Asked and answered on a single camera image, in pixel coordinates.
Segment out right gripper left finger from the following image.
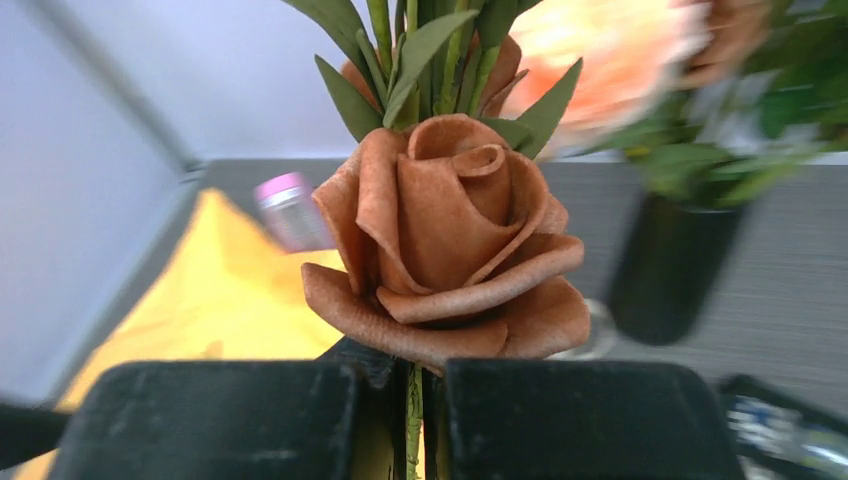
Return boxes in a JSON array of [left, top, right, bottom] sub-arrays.
[[49, 339, 398, 479]]

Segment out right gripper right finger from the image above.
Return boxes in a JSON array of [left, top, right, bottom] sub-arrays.
[[424, 359, 743, 479]]

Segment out orange yellow wrapping paper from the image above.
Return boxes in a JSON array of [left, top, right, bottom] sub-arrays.
[[13, 188, 425, 480]]

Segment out brown rose flower stem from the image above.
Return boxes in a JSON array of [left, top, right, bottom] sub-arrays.
[[294, 1, 590, 479]]

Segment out cream printed ribbon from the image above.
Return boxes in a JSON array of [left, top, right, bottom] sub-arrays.
[[548, 299, 617, 361]]

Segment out black vase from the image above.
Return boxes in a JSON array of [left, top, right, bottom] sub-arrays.
[[606, 193, 749, 346]]

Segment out pink flowers in vase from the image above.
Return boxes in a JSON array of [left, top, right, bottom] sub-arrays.
[[502, 1, 847, 209]]

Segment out pink metronome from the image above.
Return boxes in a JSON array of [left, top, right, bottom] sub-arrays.
[[254, 172, 335, 253]]

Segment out black poker chip case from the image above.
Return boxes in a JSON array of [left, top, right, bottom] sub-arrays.
[[717, 375, 847, 479]]

